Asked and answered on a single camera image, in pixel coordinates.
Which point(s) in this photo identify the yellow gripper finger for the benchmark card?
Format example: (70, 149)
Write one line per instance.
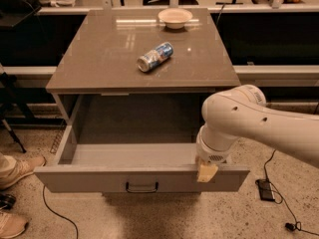
(205, 171)

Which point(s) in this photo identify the grey top drawer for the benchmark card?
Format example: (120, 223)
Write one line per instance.
(132, 168)

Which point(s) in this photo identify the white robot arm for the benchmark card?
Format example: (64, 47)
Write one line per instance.
(242, 112)

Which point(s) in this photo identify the grey drawer cabinet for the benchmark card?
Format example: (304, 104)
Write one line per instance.
(106, 98)

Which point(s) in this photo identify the black power adapter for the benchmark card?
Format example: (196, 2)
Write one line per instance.
(265, 190)

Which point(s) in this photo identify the crushed blue soda can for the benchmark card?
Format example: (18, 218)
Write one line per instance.
(155, 57)

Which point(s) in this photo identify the white bowl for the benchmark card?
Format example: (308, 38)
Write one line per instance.
(175, 18)

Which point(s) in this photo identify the beige shoe upper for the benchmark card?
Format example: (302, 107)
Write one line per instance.
(12, 170)

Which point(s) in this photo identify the beige shoe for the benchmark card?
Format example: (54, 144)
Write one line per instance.
(11, 225)
(12, 170)

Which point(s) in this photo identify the black round object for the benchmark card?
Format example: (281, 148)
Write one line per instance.
(7, 201)

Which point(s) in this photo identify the beige shoe lower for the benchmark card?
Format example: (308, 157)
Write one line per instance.
(11, 225)

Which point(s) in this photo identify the black tripod stand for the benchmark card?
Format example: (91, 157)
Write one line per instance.
(13, 111)

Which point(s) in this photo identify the wire basket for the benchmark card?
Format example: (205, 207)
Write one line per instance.
(57, 140)

